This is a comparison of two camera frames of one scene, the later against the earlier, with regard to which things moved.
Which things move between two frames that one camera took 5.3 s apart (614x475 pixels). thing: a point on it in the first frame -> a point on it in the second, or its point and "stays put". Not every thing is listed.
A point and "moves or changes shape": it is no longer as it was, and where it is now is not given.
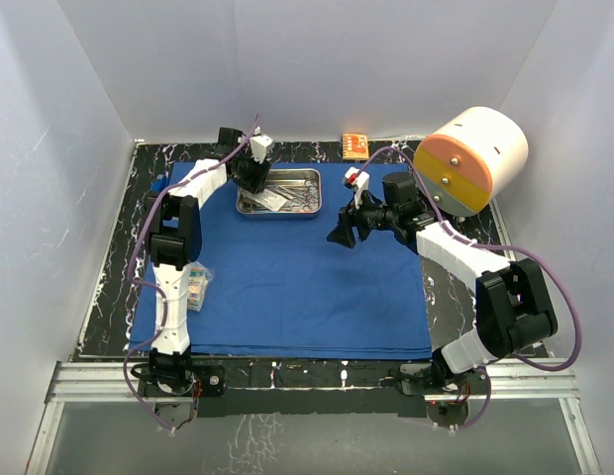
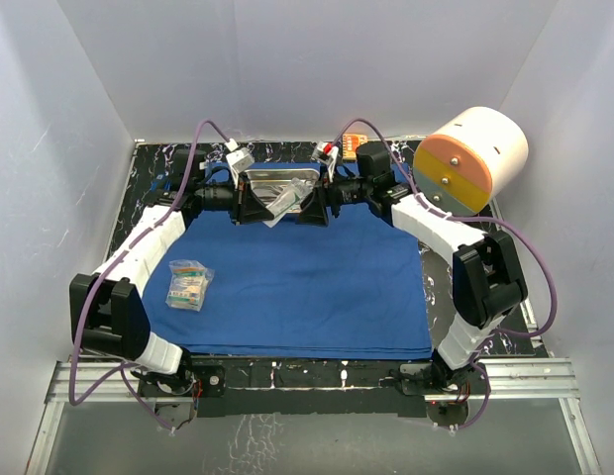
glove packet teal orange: x=197 y=286 stays put
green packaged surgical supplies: x=198 y=279 stays put
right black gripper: x=344 y=232 -> x=314 y=208
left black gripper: x=256 y=183 -> x=251 y=209
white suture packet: x=271 y=200 moves or changes shape
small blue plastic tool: x=160 y=182 stays put
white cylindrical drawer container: x=469 y=158 stays put
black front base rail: x=292 y=388 stays put
